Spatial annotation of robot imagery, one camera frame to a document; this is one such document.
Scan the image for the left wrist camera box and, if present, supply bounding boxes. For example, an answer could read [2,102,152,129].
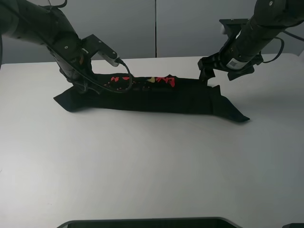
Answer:
[81,34,120,67]

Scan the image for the black printed t-shirt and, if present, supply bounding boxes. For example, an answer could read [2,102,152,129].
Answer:
[54,74,249,123]

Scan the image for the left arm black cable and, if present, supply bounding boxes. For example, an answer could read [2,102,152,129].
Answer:
[46,0,133,94]

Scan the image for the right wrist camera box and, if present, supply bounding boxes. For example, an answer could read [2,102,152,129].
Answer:
[219,19,249,38]

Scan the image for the black robot base front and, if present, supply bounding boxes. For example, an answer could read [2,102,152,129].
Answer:
[59,217,239,228]

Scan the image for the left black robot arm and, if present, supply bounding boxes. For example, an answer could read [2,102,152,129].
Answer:
[0,0,102,93]

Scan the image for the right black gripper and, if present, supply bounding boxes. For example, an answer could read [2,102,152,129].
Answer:
[198,51,263,86]

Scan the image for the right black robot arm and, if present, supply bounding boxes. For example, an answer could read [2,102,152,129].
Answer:
[198,0,304,83]

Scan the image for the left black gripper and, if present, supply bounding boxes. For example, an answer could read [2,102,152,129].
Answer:
[47,45,100,94]

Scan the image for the dark object bottom right corner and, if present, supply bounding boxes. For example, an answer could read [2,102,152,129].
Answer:
[282,223,304,228]

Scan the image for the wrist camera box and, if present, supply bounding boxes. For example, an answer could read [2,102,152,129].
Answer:
[81,34,120,67]
[219,19,249,38]

